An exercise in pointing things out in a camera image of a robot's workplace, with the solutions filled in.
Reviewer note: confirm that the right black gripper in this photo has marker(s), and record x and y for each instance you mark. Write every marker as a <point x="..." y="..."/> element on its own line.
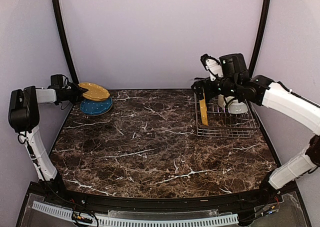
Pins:
<point x="199" y="91"/>

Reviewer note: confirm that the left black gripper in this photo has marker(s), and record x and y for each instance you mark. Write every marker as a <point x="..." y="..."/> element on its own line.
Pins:
<point x="79" y="90"/>

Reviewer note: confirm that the yellow polka dot plate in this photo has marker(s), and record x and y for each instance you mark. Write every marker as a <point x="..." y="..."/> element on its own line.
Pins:
<point x="94" y="92"/>
<point x="203" y="112"/>

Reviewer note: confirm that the blue polka dot plate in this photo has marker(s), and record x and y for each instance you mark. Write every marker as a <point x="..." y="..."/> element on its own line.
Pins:
<point x="96" y="108"/>

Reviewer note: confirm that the cream ribbed mug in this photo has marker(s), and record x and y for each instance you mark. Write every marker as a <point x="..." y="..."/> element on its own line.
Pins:
<point x="222" y="100"/>

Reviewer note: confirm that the pale green bowl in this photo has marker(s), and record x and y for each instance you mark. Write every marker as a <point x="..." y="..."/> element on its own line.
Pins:
<point x="236" y="107"/>

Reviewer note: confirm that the beige bird pattern plate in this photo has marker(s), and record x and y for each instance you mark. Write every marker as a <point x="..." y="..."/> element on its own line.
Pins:
<point x="100" y="115"/>

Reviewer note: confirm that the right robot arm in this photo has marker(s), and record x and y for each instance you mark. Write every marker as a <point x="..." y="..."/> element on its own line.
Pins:
<point x="265" y="92"/>

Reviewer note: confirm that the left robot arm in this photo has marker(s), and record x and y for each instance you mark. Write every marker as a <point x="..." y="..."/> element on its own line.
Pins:
<point x="24" y="118"/>

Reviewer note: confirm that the wire dish rack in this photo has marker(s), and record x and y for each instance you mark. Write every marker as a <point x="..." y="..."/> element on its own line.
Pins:
<point x="222" y="124"/>

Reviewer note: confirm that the left black frame post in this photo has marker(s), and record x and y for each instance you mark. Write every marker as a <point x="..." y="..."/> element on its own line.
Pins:
<point x="63" y="40"/>

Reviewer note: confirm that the black frame post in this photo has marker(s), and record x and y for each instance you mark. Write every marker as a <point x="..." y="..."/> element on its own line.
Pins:
<point x="259" y="36"/>
<point x="63" y="40"/>

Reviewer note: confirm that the black front rail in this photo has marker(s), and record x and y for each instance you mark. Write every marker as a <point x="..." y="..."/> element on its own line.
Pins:
<point x="244" y="202"/>

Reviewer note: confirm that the right black frame post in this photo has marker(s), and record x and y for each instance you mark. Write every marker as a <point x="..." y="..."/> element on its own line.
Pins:
<point x="259" y="36"/>

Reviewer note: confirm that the white slotted cable duct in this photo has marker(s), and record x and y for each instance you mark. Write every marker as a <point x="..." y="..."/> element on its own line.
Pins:
<point x="133" y="219"/>

